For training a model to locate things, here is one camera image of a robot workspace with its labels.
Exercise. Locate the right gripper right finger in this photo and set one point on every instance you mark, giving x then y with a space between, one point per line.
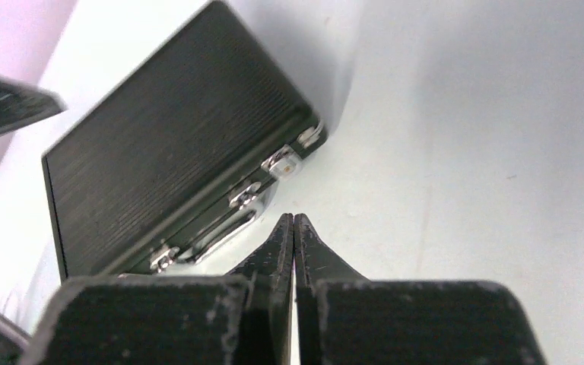
346 318

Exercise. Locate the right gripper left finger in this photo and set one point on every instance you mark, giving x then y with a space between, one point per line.
241 317

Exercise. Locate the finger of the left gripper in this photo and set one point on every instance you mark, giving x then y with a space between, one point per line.
25 104

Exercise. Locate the black aluminium poker case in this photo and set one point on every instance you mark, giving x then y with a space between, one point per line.
174 161

